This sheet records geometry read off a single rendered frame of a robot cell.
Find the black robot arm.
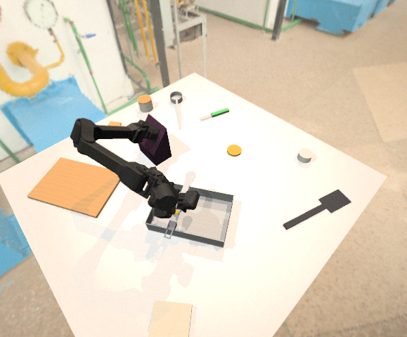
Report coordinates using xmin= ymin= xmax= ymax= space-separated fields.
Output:
xmin=70 ymin=118 xmax=177 ymax=218

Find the light wooden board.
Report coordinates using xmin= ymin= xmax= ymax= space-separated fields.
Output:
xmin=27 ymin=157 xmax=120 ymax=218

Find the beige rectangular block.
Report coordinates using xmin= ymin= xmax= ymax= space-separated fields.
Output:
xmin=148 ymin=300 xmax=193 ymax=337

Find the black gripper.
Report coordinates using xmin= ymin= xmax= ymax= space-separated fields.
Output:
xmin=148 ymin=182 xmax=200 ymax=213

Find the orange flat disc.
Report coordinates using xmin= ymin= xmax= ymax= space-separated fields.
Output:
xmin=227 ymin=145 xmax=242 ymax=157

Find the grey cylinder with orange lid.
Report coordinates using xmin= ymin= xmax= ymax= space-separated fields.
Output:
xmin=137 ymin=95 xmax=153 ymax=112

